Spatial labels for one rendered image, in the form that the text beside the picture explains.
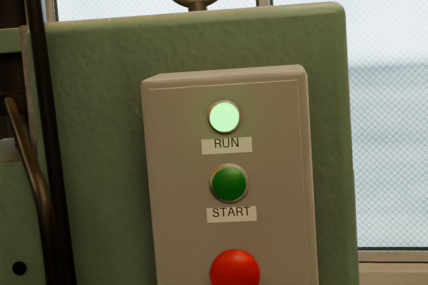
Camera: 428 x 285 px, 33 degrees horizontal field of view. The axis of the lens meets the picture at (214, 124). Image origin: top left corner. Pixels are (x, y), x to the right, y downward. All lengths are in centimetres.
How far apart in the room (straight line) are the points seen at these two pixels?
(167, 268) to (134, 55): 15
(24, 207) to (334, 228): 24
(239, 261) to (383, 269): 155
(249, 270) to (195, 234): 4
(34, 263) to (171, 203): 18
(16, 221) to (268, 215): 22
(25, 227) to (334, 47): 27
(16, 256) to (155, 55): 20
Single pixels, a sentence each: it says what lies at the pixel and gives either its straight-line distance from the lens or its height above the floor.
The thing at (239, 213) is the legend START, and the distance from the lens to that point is 44.
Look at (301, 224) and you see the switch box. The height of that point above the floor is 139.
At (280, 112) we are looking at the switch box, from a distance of 43.
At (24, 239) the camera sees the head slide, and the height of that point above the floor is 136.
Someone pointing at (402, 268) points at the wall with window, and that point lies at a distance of 199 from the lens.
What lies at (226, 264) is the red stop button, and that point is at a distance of 44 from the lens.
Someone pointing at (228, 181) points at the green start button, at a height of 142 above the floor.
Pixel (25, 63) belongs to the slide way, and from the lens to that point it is 55.
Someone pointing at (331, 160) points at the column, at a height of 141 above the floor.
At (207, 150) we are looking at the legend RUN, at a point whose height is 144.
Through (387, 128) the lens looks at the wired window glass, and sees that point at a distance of 195.
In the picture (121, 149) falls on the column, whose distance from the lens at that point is 51.
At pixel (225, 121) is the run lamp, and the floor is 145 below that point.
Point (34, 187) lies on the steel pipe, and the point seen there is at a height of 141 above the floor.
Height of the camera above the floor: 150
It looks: 7 degrees down
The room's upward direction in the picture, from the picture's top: 4 degrees counter-clockwise
